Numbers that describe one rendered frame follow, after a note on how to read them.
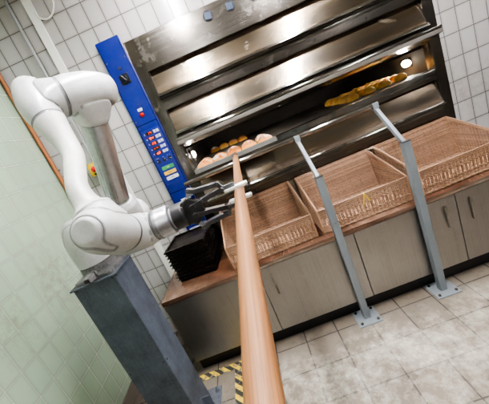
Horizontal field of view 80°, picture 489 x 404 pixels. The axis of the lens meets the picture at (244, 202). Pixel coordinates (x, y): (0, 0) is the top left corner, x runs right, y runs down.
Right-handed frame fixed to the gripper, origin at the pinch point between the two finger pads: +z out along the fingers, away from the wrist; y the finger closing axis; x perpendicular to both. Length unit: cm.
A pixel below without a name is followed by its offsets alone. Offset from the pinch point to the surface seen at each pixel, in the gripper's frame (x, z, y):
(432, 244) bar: -67, 85, 86
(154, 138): -124, -48, -29
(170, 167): -124, -46, -7
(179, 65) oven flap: -130, -12, -66
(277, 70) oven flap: -129, 47, -38
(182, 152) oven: -127, -35, -13
